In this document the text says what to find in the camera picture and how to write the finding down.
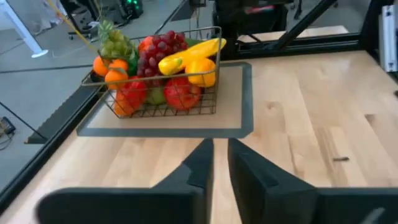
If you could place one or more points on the black aluminium table frame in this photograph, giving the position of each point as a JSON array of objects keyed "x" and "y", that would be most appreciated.
[{"x": 311, "y": 46}]

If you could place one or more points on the bright red apple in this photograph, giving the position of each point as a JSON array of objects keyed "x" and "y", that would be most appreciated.
[{"x": 180, "y": 93}]

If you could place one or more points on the small dark stem piece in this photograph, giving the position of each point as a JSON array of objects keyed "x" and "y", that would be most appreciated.
[{"x": 341, "y": 159}]

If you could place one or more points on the small black floor device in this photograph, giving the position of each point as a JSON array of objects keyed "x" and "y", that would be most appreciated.
[{"x": 7, "y": 125}]

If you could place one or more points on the purple grape bunch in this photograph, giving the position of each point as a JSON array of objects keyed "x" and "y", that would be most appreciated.
[{"x": 155, "y": 53}]

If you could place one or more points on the large green pear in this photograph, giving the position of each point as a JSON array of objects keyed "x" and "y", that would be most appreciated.
[{"x": 155, "y": 96}]

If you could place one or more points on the silver aluminium mount bracket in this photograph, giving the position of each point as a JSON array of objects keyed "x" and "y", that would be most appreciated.
[{"x": 388, "y": 37}]

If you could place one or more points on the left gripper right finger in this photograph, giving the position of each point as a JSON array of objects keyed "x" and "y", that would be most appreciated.
[{"x": 267, "y": 199}]

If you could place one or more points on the green cucumber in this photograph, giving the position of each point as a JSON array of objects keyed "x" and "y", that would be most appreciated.
[{"x": 192, "y": 42}]

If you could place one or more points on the green grape bunch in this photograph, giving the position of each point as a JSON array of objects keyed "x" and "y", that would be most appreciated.
[{"x": 116, "y": 46}]

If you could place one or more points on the red orange mango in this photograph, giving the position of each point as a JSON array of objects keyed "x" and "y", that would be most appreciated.
[{"x": 130, "y": 96}]

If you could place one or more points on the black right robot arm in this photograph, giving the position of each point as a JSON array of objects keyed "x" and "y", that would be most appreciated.
[{"x": 230, "y": 18}]

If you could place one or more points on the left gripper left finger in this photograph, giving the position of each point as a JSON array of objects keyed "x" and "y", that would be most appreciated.
[{"x": 186, "y": 199}]

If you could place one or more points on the yellow banana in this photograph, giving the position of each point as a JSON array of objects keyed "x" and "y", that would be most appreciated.
[{"x": 192, "y": 53}]

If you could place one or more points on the black equipment with green light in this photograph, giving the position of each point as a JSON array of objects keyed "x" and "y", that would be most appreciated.
[{"x": 81, "y": 15}]

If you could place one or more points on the orange tangerine cluster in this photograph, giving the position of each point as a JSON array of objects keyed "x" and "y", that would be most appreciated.
[{"x": 115, "y": 79}]

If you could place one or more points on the yellow mango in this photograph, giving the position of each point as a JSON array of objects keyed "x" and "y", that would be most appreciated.
[{"x": 200, "y": 71}]

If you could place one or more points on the white stand leg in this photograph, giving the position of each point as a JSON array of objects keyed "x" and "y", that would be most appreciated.
[{"x": 21, "y": 31}]

